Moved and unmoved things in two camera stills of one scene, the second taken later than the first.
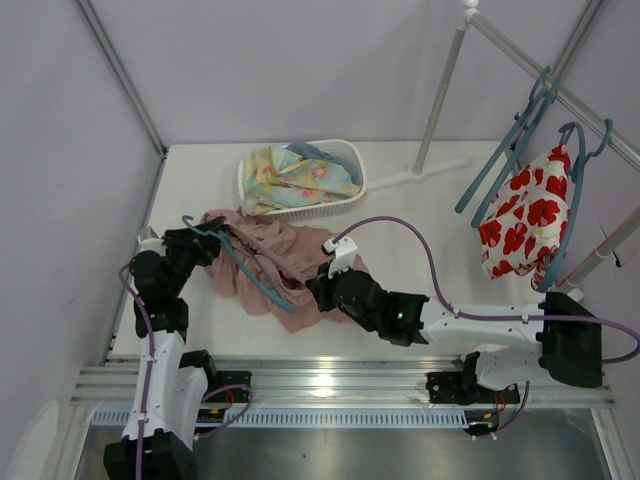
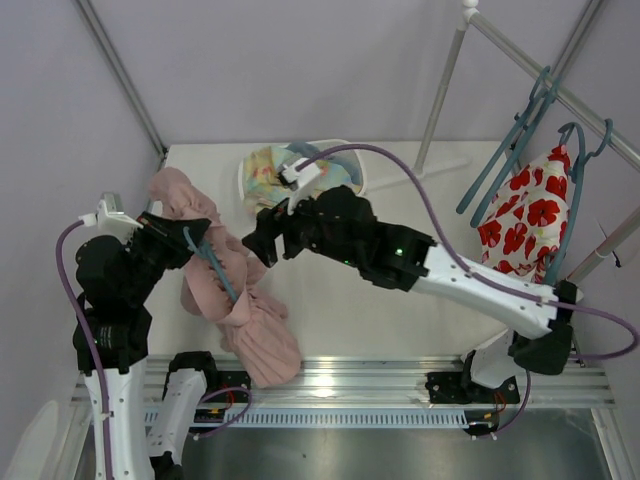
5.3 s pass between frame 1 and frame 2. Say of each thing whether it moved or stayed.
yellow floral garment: stayed
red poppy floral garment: stayed
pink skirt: moved
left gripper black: moved
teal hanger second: stayed
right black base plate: stayed
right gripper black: moved
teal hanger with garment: stayed
